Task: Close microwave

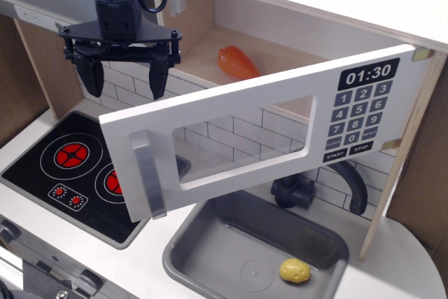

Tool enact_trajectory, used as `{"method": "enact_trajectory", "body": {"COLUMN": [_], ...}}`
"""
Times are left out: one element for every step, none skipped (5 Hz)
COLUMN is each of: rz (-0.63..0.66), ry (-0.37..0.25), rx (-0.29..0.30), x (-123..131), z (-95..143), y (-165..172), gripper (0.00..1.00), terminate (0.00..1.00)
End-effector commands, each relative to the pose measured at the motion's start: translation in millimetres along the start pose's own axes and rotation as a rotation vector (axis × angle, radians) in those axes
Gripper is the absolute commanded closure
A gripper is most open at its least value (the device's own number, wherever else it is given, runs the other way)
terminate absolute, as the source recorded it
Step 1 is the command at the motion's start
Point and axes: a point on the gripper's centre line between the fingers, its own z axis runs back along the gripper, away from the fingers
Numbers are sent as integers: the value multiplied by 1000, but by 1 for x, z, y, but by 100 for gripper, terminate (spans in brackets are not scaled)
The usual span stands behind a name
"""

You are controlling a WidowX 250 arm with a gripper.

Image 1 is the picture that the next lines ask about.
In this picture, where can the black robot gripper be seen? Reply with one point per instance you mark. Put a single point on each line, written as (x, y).
(121, 33)

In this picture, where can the white toy microwave door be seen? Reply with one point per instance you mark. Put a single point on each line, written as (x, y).
(194, 147)

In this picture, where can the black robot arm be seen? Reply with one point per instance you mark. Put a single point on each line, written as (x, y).
(121, 33)

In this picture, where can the wooden toy microwave cabinet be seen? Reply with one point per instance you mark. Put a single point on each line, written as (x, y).
(350, 15)

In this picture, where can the orange toy carrot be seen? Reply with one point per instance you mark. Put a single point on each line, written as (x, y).
(234, 62)

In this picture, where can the black toy stovetop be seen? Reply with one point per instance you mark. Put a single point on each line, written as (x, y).
(69, 172)

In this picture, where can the dark grey toy faucet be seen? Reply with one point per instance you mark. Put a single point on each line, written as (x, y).
(295, 190)

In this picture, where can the grey toy sink basin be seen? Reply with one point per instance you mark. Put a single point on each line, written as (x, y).
(232, 247)

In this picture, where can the grey toy oven front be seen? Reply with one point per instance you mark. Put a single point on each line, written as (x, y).
(47, 270)

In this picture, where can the yellow toy potato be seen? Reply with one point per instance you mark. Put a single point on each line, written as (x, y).
(294, 270)

